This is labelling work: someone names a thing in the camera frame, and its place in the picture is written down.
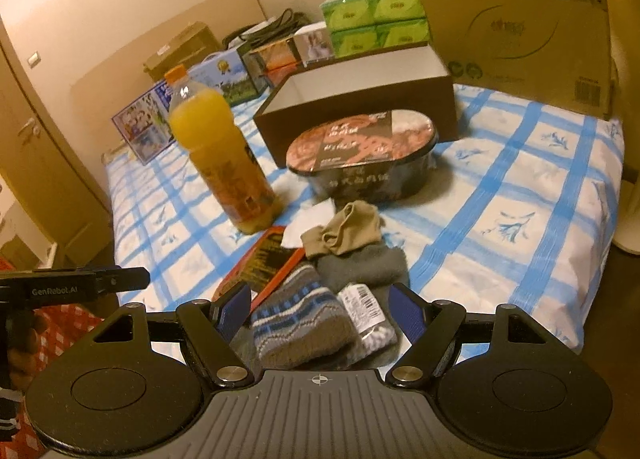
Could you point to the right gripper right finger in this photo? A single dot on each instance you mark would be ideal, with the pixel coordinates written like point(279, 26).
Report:
point(431, 328)

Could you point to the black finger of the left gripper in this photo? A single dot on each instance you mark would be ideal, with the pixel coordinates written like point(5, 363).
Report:
point(117, 279)

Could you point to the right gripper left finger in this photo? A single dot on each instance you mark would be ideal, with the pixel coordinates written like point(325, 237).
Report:
point(208, 328)

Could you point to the cotton swab plastic bag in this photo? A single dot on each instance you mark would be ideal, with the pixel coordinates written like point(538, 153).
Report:
point(375, 331)

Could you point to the dark grey fuzzy cloth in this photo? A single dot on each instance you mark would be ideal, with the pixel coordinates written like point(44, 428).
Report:
point(375, 265)

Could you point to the red black packet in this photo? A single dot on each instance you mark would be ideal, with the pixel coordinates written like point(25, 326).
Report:
point(263, 268)

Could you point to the striped knitted grey sock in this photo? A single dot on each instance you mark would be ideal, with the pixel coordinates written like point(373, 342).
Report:
point(301, 321)

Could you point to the beige sock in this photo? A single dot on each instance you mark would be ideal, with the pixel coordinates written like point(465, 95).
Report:
point(358, 224)

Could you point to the wooden door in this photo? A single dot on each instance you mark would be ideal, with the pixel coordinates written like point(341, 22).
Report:
point(45, 174)

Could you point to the blue checkered bed sheet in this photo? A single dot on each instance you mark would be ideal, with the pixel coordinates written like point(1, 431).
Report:
point(520, 210)

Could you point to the blue cartoon flat box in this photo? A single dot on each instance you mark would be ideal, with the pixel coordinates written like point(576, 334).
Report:
point(143, 124)

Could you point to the white tissue paper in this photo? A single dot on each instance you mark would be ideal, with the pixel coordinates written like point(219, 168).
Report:
point(307, 218)

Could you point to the black instant noodle bowl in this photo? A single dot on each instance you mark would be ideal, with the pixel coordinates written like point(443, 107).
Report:
point(377, 158)

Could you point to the wooden headboard panel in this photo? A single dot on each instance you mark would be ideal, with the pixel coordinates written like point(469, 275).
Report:
point(120, 79)

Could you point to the orange juice bottle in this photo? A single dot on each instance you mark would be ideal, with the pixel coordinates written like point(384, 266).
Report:
point(202, 123)

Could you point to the blue milk carton box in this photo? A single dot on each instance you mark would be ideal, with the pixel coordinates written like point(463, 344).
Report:
point(226, 73)

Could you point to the small brown cardboard box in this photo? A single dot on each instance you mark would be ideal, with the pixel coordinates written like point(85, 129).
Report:
point(189, 48)

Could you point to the dark brown open box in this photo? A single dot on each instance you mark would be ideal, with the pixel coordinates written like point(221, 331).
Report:
point(409, 77)

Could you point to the orange red noodle boxes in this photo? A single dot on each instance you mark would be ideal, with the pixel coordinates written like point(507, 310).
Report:
point(277, 60)

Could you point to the white product box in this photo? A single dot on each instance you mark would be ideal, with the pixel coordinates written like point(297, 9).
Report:
point(313, 43)

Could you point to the green tissue pack bundle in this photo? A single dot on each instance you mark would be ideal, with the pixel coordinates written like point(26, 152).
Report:
point(361, 26)

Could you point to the large cardboard box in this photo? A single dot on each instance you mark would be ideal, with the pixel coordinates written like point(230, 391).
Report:
point(557, 52)

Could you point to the wall light switch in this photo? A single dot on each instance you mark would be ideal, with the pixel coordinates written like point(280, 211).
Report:
point(34, 60)

